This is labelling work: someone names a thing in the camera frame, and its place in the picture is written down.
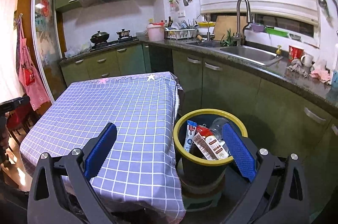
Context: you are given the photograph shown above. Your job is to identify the red mug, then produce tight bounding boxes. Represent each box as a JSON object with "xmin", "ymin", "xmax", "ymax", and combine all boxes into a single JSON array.
[{"xmin": 288, "ymin": 45, "xmax": 304, "ymax": 62}]

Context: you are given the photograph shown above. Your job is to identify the small steel pot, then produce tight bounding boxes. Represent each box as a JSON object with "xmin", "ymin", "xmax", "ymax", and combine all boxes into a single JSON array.
[{"xmin": 116, "ymin": 29, "xmax": 131, "ymax": 39}]

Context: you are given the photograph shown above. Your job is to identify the yellow rimmed trash bin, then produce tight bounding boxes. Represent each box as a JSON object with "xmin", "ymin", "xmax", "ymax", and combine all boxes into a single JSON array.
[{"xmin": 173, "ymin": 108, "xmax": 248, "ymax": 186}]

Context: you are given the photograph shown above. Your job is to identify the steel faucet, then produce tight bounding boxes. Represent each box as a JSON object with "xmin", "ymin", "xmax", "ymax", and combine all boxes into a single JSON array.
[{"xmin": 235, "ymin": 0, "xmax": 254, "ymax": 46}]

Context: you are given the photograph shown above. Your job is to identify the black wok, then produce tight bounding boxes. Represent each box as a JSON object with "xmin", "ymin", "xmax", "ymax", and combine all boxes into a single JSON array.
[{"xmin": 90, "ymin": 31, "xmax": 109, "ymax": 44}]

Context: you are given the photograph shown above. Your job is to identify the pink apron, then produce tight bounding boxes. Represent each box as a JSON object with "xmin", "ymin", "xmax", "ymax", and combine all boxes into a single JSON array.
[{"xmin": 15, "ymin": 17, "xmax": 50, "ymax": 111}]

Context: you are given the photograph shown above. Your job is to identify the white mug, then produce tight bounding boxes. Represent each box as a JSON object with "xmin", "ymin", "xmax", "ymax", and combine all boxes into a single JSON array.
[{"xmin": 300, "ymin": 53, "xmax": 313, "ymax": 68}]

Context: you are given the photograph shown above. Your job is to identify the wooden cutting board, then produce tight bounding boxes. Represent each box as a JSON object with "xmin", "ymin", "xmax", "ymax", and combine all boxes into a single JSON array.
[{"xmin": 214, "ymin": 15, "xmax": 237, "ymax": 41}]

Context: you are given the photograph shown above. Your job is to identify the steel sink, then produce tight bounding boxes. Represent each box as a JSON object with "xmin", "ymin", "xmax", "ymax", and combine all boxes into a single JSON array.
[{"xmin": 187, "ymin": 40, "xmax": 282, "ymax": 67}]

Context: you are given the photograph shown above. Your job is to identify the purple checked tablecloth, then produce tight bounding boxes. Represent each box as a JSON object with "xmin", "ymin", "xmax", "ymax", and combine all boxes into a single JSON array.
[{"xmin": 19, "ymin": 71, "xmax": 187, "ymax": 224}]

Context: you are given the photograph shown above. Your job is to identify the green vegetables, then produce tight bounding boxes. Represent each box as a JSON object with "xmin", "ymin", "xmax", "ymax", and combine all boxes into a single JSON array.
[{"xmin": 221, "ymin": 28, "xmax": 238, "ymax": 47}]

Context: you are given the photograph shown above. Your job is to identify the red white carton box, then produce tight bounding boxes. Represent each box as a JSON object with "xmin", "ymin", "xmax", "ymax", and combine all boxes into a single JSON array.
[{"xmin": 193, "ymin": 126, "xmax": 229, "ymax": 160}]

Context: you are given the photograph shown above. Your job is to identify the dish drying rack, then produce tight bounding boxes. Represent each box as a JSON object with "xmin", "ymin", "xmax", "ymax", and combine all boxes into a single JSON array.
[{"xmin": 164, "ymin": 20, "xmax": 197, "ymax": 40}]

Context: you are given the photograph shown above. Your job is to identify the pink bucket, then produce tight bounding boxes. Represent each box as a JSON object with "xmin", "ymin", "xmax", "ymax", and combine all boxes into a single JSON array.
[{"xmin": 147, "ymin": 23, "xmax": 165, "ymax": 41}]

